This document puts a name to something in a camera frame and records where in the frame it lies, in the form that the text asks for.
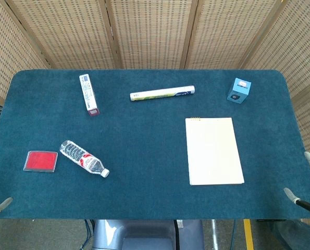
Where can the beige cover notebook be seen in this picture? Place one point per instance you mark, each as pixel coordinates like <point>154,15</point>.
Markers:
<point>213,151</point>

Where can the light blue cube box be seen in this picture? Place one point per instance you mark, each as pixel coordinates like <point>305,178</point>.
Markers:
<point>238,89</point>

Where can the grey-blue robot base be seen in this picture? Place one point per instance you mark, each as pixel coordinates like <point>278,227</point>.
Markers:
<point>144,234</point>

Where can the red ink pad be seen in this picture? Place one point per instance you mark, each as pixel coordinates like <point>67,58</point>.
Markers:
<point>41,161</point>

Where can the yellow floor tape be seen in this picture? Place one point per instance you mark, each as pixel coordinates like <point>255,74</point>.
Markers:
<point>248,234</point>

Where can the clear plastic water bottle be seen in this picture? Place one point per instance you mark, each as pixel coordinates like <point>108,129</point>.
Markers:
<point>81,157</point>

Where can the metal pole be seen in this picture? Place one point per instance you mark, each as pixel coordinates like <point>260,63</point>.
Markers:
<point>214,234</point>

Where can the white and maroon carton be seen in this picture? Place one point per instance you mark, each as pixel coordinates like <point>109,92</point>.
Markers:
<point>88,93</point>

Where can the blue felt table mat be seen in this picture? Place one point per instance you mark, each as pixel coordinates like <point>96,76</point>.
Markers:
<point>144,145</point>

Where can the white green plastic wrap roll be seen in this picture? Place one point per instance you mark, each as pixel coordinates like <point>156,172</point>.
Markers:
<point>162,93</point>

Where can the woven bamboo folding screen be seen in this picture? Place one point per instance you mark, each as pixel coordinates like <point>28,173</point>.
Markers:
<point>149,34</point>

